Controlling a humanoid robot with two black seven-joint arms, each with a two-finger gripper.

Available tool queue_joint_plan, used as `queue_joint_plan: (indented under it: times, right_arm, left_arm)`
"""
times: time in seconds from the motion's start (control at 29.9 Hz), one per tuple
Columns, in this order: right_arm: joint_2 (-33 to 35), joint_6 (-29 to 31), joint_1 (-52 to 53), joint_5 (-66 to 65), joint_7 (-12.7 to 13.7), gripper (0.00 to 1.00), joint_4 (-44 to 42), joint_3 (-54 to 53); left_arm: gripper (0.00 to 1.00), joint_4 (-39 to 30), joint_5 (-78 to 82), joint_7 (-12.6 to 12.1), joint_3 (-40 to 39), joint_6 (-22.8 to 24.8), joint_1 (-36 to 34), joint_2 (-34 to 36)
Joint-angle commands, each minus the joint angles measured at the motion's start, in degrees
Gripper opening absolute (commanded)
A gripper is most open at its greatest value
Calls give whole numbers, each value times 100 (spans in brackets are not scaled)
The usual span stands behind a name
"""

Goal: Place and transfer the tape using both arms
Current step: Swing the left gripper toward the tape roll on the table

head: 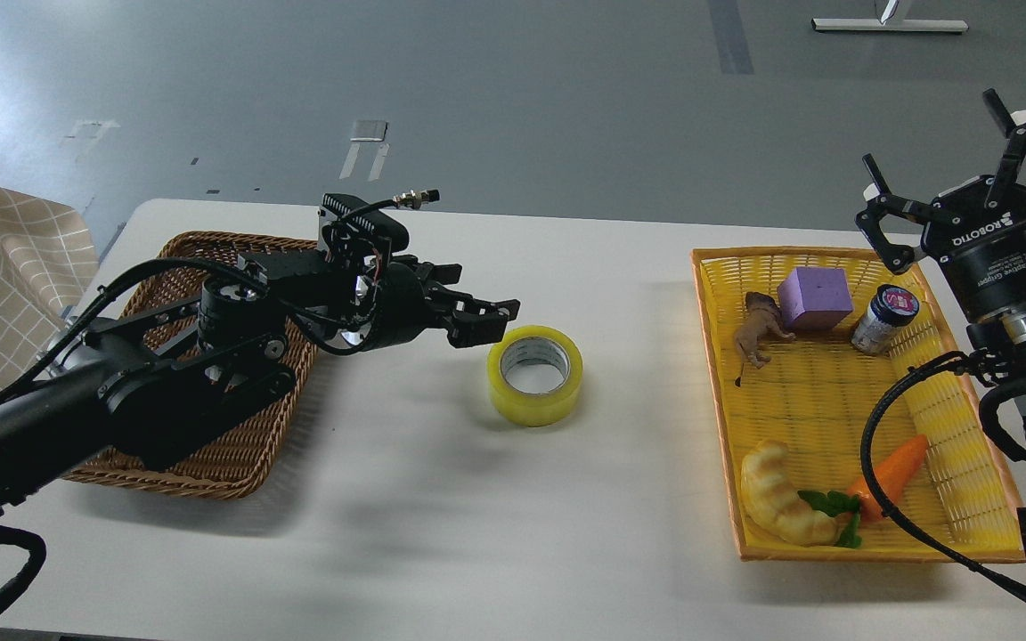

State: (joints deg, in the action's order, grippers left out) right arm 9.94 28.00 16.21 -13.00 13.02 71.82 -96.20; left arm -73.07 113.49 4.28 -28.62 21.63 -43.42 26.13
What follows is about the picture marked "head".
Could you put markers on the purple foam block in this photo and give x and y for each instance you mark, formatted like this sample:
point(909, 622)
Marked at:
point(814, 298)

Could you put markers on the toy croissant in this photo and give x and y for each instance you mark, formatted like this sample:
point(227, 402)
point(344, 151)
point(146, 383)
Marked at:
point(773, 503)

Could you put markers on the brown wicker basket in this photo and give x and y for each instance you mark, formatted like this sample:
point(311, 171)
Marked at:
point(238, 462)

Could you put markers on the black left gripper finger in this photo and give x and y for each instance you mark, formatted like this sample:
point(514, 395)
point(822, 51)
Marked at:
point(476, 322)
point(438, 275)

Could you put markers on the yellow plastic basket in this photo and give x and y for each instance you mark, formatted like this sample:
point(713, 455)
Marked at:
point(816, 394)

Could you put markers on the orange toy carrot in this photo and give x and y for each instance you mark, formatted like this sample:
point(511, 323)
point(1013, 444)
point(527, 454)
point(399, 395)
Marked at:
point(858, 503)

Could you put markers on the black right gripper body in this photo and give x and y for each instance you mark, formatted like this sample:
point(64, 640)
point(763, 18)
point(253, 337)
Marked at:
point(981, 250)

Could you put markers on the yellow tape roll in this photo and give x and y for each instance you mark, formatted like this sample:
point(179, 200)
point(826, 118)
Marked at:
point(528, 346)

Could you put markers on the white stand base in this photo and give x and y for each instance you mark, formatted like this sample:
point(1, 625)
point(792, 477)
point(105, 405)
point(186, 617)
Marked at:
point(892, 18)

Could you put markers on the beige checkered cloth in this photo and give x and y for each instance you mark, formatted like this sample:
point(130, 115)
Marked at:
point(47, 259)

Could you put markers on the small jar with dark lid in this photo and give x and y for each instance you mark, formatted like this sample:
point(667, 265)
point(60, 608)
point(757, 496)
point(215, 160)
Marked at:
point(888, 312)

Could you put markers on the brown toy animal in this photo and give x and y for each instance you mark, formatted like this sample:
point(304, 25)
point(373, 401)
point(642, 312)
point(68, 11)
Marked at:
point(763, 317)

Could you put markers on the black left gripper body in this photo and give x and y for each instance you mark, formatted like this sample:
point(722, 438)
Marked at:
point(402, 309)

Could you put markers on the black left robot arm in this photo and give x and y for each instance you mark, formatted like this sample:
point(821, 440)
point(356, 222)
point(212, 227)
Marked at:
point(177, 351)

